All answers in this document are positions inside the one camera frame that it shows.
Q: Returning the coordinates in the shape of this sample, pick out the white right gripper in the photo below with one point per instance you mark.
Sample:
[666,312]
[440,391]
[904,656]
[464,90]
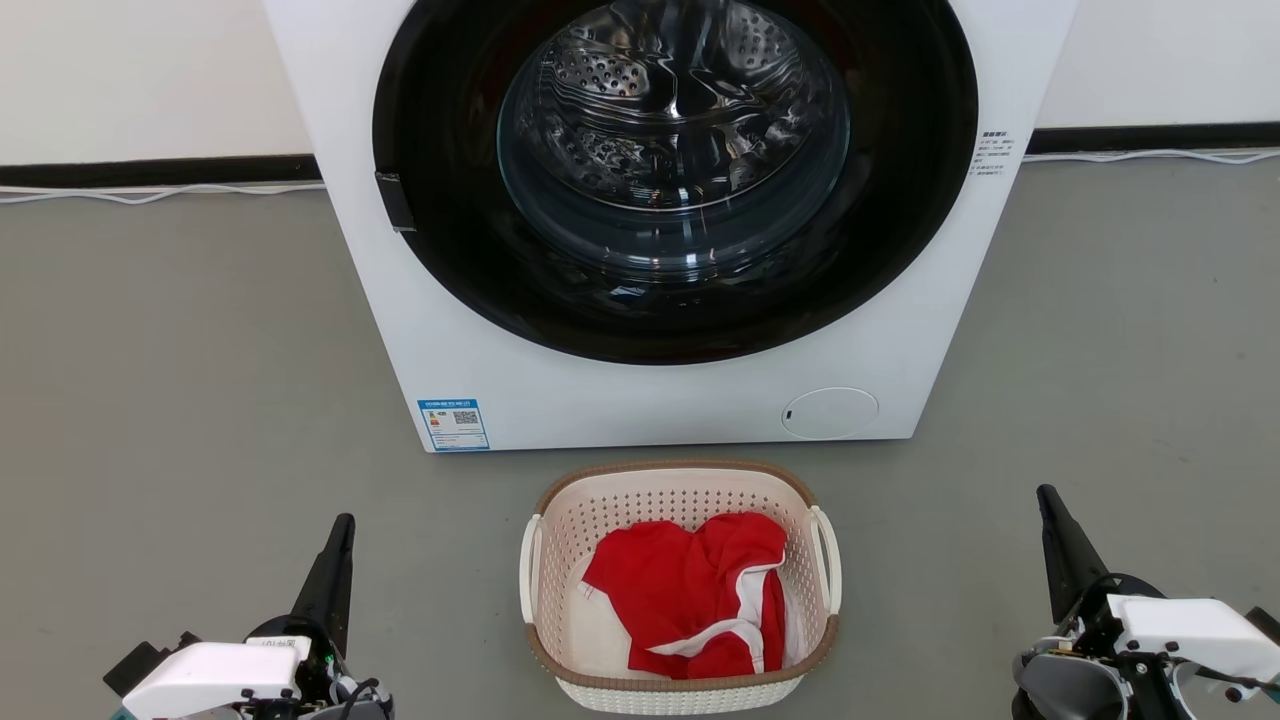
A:
[1185,625]

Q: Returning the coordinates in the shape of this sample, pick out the small printed text label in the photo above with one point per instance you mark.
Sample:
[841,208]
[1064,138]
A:
[992,155]

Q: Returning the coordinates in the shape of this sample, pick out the white perforated laundry basket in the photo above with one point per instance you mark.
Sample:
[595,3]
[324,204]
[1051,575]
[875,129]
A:
[680,490]

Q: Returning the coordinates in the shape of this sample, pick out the red garment with white trim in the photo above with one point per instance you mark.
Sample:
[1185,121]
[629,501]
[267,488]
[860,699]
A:
[680,590]

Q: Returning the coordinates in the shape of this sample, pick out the white front-load washing machine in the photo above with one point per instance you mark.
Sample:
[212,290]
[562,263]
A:
[640,400]

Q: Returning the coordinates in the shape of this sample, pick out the black washer door latch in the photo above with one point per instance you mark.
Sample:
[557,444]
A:
[394,202]

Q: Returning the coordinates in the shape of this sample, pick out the blue energy label sticker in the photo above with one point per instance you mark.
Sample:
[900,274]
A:
[453,424]

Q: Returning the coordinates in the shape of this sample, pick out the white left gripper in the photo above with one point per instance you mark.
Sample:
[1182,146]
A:
[215,675]

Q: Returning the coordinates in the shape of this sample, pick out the round white filter cover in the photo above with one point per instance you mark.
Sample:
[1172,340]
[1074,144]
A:
[830,413]

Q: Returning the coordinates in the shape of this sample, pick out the black round washer door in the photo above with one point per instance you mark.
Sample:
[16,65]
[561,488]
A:
[450,200]

